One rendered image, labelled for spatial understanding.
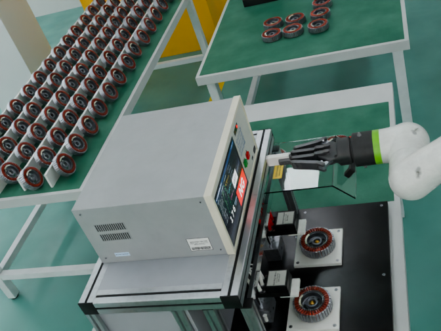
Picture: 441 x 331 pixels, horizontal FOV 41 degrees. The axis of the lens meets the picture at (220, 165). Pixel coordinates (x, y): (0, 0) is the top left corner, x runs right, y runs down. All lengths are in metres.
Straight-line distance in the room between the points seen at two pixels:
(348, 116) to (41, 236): 2.21
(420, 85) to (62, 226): 2.47
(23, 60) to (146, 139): 3.75
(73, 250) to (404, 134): 2.53
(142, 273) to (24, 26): 4.12
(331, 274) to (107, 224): 0.71
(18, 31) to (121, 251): 3.97
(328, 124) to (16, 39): 3.43
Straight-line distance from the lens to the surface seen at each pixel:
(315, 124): 2.54
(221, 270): 1.51
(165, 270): 1.58
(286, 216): 1.88
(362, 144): 1.59
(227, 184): 1.52
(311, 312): 1.74
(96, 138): 3.05
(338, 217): 2.05
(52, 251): 3.79
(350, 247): 1.94
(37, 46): 5.59
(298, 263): 1.92
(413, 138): 1.56
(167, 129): 1.71
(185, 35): 5.31
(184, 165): 1.54
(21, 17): 5.51
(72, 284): 3.49
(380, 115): 2.51
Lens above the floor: 2.17
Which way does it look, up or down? 35 degrees down
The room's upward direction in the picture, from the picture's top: 21 degrees counter-clockwise
